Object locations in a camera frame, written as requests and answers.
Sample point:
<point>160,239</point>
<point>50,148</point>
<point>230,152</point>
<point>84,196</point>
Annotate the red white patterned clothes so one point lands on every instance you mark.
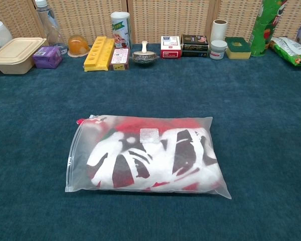
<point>150,165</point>

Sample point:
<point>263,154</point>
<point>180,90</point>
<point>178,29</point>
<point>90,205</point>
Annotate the frosted plastic zip bag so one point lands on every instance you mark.
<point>205,125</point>

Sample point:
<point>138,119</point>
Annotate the green snack bag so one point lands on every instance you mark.
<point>291,50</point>

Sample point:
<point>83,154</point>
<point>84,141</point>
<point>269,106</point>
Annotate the blue table cloth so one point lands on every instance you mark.
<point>150,95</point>

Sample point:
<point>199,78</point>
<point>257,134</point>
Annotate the dark glass bowl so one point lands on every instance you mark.
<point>145,60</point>

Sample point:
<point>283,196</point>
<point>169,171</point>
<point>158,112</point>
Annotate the dark red labelled box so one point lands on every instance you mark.
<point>120,59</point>

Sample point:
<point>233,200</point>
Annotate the white rice spoon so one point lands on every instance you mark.
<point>145,46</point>

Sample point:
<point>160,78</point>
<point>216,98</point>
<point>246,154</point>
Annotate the red and white box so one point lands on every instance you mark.
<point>170,47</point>

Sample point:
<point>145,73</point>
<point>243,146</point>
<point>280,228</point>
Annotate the yellow plastic egg tray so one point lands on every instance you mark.
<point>97,55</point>

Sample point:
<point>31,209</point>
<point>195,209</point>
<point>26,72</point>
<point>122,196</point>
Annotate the black printed box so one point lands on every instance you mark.
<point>194,45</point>

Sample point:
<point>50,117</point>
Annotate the small white jar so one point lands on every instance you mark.
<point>218,50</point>

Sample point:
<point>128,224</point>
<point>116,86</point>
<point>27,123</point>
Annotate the white printed cylindrical can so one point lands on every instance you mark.
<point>120,27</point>

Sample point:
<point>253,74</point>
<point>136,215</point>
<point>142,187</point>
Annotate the orange jelly cup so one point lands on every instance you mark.
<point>77,45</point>

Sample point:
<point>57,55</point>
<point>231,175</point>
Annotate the woven rattan folding screen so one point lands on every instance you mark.
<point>170,15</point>

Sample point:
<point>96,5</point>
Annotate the white cardboard tube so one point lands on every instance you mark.
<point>219,30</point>

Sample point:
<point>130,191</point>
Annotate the green and yellow sponge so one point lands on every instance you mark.
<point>238,47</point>

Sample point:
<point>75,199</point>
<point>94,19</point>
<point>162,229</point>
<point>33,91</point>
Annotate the small purple box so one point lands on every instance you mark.
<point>46,56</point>

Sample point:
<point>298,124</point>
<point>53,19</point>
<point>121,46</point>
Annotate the clear plastic water bottle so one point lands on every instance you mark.
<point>50,25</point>

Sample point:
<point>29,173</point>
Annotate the green chips tube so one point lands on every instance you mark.
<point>264,30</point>

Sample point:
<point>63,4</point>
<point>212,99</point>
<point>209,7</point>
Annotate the beige lidded lunch box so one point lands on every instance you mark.
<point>15,51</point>

